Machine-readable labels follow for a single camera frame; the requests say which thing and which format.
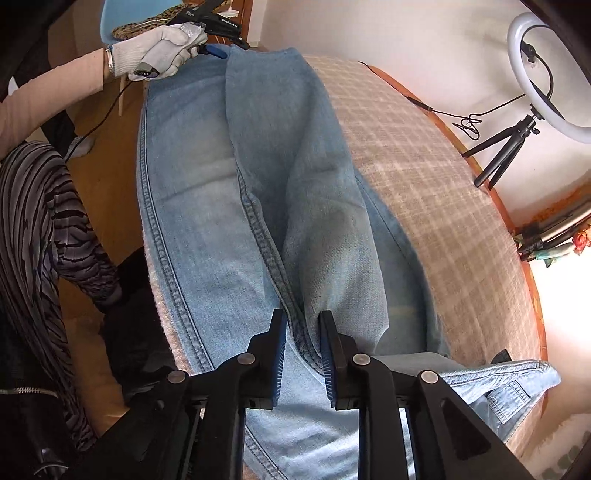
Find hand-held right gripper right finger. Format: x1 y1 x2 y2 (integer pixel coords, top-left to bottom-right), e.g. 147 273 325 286
318 310 536 480

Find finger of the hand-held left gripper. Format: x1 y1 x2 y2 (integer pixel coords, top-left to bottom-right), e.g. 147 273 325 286
217 32 251 51
199 42 229 61

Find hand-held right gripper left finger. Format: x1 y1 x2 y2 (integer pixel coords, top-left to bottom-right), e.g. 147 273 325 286
99 308 289 480

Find light blue denim pants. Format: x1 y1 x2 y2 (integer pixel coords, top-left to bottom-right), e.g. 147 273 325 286
136 46 561 480

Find person's left forearm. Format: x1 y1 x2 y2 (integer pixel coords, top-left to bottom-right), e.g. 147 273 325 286
0 46 114 155

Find person's left hand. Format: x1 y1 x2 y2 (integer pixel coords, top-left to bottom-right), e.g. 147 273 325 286
111 23 208 83

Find leopard print cushion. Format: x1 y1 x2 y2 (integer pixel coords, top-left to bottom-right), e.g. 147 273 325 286
113 0 232 40

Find blue chair with wooden legs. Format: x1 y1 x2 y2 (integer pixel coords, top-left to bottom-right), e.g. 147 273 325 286
102 0 139 117

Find black fluffy cloth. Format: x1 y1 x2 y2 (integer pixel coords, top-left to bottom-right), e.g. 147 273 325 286
99 247 186 412

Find person's grey sock foot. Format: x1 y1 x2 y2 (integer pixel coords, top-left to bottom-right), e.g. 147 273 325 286
65 135 96 160

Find dark cloth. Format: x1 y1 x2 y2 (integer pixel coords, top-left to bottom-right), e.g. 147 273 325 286
0 0 110 101

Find beige plaid blanket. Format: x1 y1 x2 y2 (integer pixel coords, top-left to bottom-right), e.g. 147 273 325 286
141 54 543 464

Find person's striped trouser leg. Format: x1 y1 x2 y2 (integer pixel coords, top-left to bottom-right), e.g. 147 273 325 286
0 141 124 464

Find bundle of folded stands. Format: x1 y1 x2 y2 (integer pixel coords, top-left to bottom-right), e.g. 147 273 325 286
512 203 591 265

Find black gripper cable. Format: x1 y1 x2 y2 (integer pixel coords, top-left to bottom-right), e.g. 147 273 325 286
62 78 131 160

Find black ring light cable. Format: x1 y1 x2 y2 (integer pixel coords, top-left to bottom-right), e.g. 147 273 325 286
402 41 555 142

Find white ring light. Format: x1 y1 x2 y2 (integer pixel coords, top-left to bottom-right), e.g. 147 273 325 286
507 11 591 124

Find colourful folded frame bundle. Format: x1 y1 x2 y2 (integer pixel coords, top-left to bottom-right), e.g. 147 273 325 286
538 228 591 269

